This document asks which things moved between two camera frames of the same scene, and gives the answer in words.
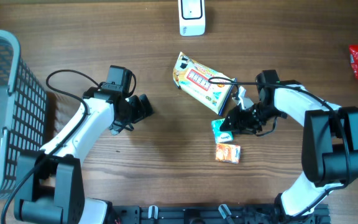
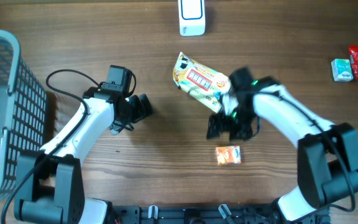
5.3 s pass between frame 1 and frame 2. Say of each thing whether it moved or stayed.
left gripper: stayed
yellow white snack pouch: stayed
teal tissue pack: moved
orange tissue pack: stayed
